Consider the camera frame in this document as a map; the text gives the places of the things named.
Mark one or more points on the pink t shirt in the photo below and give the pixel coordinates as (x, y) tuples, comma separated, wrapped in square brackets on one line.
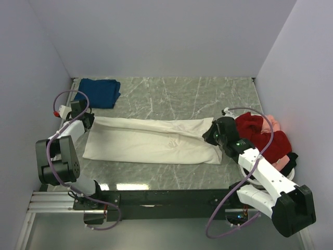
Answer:
[(267, 126)]

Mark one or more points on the black base crossbar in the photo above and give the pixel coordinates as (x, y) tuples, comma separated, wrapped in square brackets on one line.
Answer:
[(150, 204)]

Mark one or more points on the folded blue t shirt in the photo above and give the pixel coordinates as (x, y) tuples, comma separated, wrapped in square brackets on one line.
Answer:
[(102, 94)]

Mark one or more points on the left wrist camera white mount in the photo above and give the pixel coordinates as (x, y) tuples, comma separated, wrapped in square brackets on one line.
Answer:
[(62, 112)]

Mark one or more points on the red t shirt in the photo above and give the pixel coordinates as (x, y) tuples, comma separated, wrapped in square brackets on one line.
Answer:
[(249, 127)]

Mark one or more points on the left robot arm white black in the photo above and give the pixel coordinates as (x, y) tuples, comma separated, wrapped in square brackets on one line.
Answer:
[(57, 160)]

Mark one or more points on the aluminium frame rail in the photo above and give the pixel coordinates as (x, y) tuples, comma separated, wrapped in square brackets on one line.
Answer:
[(43, 202)]

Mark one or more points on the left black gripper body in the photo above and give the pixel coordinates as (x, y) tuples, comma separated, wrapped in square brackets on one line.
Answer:
[(90, 117)]

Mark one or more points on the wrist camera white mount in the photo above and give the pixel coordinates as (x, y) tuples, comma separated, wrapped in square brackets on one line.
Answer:
[(227, 113), (62, 112)]

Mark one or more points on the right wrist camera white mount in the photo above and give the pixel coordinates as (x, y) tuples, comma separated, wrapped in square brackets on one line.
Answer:
[(227, 113)]

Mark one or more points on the black t shirt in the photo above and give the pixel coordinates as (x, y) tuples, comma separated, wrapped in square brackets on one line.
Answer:
[(287, 163)]

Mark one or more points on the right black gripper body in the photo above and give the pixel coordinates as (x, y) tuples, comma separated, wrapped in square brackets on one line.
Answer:
[(213, 137)]

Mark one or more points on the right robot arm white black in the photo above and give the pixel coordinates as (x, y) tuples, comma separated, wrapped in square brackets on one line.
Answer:
[(290, 206)]

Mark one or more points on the white t shirt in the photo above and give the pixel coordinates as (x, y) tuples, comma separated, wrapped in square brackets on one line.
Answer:
[(177, 142)]

